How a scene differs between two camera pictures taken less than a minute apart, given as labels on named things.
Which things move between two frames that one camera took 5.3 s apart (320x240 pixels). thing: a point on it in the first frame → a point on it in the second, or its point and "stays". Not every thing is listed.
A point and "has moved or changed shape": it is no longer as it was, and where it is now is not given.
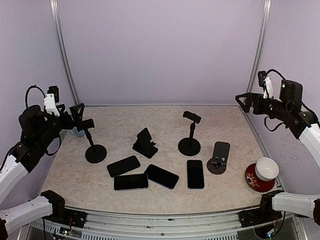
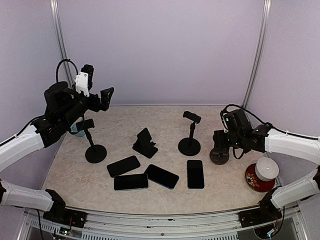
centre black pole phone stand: [190, 146] stays
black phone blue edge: [162, 176] stays
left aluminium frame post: [64, 51] stays
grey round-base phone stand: [217, 164] has moved or changed shape
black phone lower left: [127, 182] stays
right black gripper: [250, 101] → [219, 142]
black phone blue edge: [195, 175] stays
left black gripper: [69, 124] → [104, 101]
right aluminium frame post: [261, 39] stays
